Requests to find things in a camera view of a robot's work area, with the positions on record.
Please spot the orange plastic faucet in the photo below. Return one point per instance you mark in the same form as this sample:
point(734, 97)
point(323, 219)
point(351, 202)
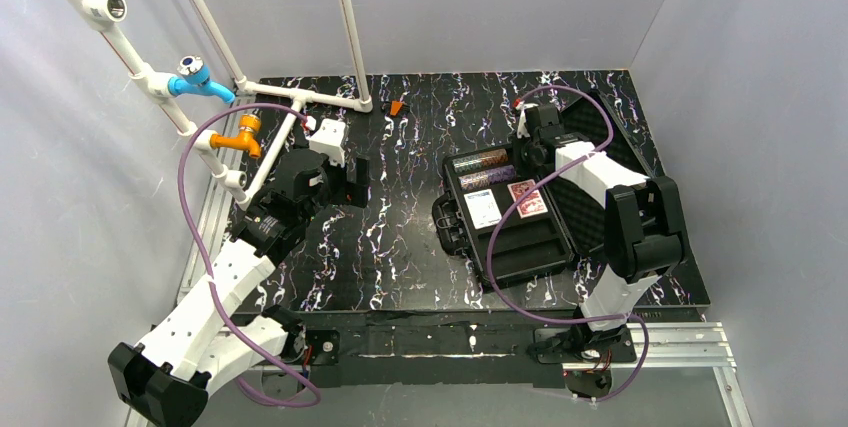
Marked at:
point(245, 140)

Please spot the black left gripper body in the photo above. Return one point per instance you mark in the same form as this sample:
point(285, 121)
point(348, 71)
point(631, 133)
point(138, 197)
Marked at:
point(354, 181)

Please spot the red playing card deck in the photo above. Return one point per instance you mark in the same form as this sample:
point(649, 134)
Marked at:
point(533, 204)

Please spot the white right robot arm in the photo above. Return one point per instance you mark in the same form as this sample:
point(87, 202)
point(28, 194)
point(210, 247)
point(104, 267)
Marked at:
point(644, 230)

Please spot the aluminium rail frame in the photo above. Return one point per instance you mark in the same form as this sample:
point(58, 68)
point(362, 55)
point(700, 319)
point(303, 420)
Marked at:
point(380, 300)

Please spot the black poker set case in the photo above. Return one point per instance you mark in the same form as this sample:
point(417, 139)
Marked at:
point(539, 245)

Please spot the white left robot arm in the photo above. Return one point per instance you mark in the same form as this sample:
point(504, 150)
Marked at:
point(170, 374)

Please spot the small orange black clip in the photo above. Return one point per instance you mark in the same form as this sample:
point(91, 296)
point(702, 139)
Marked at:
point(394, 108)

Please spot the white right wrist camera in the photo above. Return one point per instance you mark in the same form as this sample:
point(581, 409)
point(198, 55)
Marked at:
point(521, 130)

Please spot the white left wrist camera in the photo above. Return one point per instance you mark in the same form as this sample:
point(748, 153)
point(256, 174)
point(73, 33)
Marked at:
point(329, 139)

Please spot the purple poker chip stack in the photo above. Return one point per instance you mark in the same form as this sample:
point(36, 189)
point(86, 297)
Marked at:
point(501, 174)

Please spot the blue playing card deck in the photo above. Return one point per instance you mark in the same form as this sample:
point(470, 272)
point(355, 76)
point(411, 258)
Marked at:
point(483, 208)

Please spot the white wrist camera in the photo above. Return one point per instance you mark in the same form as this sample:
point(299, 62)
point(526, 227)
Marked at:
point(329, 139)
point(521, 130)

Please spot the white pvc pipe frame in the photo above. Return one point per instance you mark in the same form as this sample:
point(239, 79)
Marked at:
point(105, 16)

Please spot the orange black poker chip stack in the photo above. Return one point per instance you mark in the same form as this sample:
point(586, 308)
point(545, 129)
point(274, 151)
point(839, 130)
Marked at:
point(494, 158)

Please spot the blue plastic faucet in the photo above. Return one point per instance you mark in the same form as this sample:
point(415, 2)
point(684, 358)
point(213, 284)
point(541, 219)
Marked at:
point(194, 78)

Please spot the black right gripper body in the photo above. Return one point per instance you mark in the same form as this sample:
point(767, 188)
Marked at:
point(536, 122)

